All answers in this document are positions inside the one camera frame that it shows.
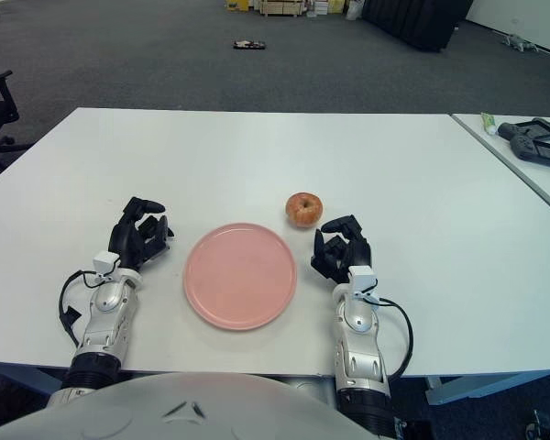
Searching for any black curtain partition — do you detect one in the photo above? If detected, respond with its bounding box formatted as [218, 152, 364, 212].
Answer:
[362, 0, 476, 53]

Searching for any red yellow apple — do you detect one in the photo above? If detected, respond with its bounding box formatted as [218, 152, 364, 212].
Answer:
[285, 192, 325, 229]

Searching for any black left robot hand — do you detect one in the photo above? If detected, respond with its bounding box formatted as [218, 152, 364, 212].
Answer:
[108, 196, 175, 276]

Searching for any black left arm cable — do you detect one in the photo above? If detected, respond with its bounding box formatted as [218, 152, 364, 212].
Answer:
[58, 270, 120, 349]

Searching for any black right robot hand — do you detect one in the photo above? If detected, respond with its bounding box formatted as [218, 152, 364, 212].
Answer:
[310, 214, 373, 284]

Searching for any grey robot torso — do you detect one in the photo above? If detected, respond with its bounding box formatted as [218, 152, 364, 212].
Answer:
[0, 370, 377, 440]

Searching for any small black floor object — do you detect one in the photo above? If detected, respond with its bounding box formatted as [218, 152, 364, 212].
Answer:
[526, 410, 550, 440]

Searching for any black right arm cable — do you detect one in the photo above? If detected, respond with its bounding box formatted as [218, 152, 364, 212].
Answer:
[366, 292, 414, 381]

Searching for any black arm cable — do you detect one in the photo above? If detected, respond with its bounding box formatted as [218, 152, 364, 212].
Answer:
[58, 270, 120, 349]
[366, 292, 414, 381]

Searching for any grey robot dog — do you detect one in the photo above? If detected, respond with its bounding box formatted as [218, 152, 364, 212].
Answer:
[501, 34, 538, 53]

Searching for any black handheld controller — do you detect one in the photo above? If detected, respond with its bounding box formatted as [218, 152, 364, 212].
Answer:
[498, 117, 550, 142]
[509, 135, 550, 173]

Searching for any wooden pallet crate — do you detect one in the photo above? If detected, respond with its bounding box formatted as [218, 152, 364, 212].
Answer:
[260, 0, 309, 17]

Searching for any pink round plate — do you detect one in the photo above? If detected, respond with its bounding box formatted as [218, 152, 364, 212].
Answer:
[183, 222, 298, 332]

